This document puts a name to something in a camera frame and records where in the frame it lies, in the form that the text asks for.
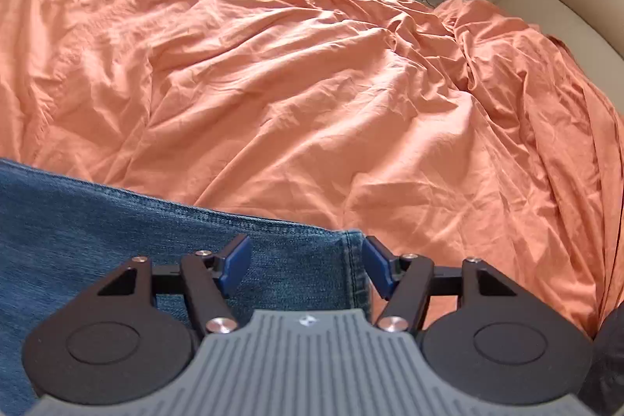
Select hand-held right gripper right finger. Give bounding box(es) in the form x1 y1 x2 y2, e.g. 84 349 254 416
362 235 526 335

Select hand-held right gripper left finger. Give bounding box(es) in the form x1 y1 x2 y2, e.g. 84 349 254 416
96 235 252 335

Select blue denim pants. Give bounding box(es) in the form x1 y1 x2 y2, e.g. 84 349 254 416
0 158 375 416

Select orange bed blanket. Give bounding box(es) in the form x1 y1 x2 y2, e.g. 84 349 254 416
0 0 624 340

